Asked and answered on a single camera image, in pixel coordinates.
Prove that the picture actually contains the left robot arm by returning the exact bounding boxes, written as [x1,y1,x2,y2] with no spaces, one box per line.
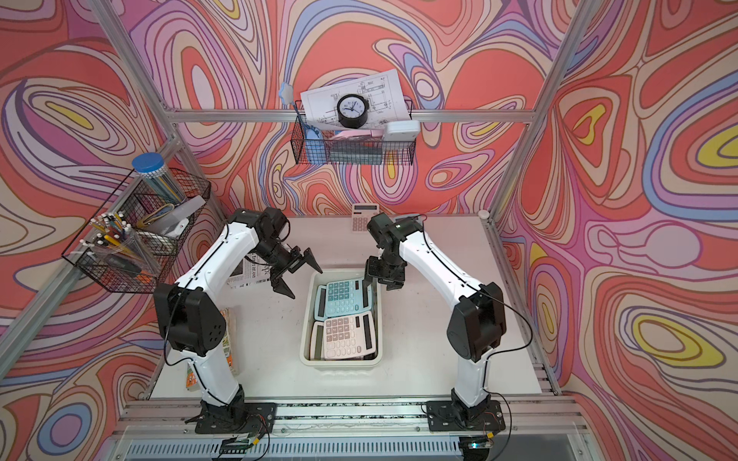
[153,207,322,425]

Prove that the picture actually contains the light blue calculator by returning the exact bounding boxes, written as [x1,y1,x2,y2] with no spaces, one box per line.
[325,279,374,320]
[313,285,327,322]

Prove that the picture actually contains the pink calculator back top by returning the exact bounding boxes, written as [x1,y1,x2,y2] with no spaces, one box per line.
[351,203,381,232]

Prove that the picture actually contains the black wire basket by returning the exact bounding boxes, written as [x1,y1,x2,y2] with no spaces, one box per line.
[290,100,416,166]
[61,177,201,294]

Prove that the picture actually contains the white rounded device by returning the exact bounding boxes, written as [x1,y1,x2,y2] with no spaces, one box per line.
[382,120,421,142]

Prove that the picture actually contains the white stapler in basket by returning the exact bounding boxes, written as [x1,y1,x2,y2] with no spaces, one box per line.
[140,195,206,236]

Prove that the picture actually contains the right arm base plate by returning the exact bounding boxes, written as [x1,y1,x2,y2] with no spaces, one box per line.
[424,399,507,434]

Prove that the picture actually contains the black round clock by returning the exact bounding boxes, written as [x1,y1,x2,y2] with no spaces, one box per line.
[336,94,369,129]

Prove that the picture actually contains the black wire basket left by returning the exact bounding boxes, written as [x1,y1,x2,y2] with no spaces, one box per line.
[61,177,201,294]

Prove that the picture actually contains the pink calculator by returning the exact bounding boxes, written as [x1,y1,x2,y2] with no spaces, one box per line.
[351,203,381,232]
[323,312,379,361]
[309,322,325,361]

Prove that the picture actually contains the blue lid pencil jar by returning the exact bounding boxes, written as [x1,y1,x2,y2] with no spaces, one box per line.
[132,153,186,206]

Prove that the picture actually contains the white paper drawing sheet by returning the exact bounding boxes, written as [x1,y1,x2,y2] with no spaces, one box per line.
[301,70,411,131]

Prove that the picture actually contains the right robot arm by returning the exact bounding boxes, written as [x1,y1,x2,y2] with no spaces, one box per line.
[364,213,507,428]

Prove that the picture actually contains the black wire basket back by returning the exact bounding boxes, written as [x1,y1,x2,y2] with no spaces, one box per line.
[290,100,416,166]

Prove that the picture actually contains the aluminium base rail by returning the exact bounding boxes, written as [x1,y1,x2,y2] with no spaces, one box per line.
[96,395,605,460]

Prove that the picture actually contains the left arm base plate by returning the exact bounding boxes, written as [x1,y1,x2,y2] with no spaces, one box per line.
[195,401,278,434]

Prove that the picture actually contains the clear cup of pencils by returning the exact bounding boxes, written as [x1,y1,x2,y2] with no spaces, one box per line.
[80,212,161,277]

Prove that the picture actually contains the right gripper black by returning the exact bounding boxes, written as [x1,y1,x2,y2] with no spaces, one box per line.
[364,250,406,290]

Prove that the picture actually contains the orange paperback book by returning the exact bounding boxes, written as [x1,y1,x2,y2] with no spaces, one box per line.
[186,308,239,392]

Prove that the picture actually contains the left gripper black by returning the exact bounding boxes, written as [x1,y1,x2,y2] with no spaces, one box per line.
[251,240,322,293]

